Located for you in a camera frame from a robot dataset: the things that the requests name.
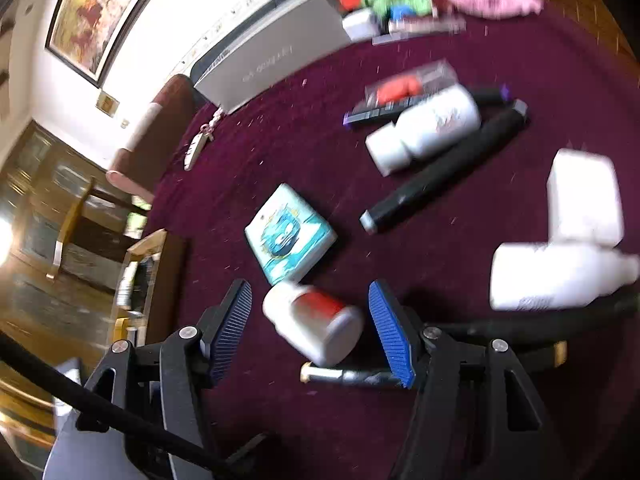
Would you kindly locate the red item clear package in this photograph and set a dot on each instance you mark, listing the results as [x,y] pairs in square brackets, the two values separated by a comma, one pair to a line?
[400,89]

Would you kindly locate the framed wall painting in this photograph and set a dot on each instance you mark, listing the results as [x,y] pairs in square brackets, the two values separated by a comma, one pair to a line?
[95,15]

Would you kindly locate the grey laptop box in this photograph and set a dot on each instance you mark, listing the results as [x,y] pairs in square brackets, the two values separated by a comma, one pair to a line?
[270,55]

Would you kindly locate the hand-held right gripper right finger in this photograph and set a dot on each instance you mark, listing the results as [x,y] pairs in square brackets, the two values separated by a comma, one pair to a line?
[392,335]

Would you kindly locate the small white box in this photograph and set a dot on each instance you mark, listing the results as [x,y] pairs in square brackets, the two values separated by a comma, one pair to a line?
[360,26]

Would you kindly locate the upholstered chair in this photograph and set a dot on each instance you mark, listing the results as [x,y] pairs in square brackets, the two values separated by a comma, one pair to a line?
[150,130]

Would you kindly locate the white charger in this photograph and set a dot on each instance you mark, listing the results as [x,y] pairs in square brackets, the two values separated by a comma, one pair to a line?
[582,200]

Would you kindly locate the flat printed packet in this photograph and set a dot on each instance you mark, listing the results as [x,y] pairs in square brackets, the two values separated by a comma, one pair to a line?
[425,26]

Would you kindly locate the white bottle red label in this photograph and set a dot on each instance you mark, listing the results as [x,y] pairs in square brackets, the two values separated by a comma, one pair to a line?
[315,320]

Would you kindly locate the small blue object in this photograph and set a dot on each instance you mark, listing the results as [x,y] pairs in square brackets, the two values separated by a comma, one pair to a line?
[400,12]

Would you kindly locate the thick black marker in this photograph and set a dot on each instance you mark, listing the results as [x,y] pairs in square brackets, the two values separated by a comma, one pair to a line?
[440,177]

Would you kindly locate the black marker yellow cap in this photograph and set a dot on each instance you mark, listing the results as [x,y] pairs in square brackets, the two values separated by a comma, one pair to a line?
[345,376]

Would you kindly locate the wooden glass cabinet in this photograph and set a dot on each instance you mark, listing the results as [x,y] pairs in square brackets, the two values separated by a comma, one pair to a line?
[30,160]

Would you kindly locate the wall switch plate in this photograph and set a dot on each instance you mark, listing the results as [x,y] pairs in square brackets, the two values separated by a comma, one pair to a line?
[107,102]

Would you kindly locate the white and teal tube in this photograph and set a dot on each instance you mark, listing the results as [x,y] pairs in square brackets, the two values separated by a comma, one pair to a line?
[430,125]

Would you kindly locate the teal tissue packet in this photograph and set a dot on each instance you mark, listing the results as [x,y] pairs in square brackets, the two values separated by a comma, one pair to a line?
[290,232]

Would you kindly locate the white plastic bottle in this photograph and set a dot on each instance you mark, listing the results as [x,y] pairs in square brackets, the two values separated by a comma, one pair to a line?
[550,275]

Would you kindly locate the black marker purple cap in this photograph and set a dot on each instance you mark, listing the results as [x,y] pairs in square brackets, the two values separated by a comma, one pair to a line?
[370,115]

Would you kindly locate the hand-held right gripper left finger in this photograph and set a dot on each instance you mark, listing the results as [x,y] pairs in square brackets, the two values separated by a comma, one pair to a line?
[230,330]

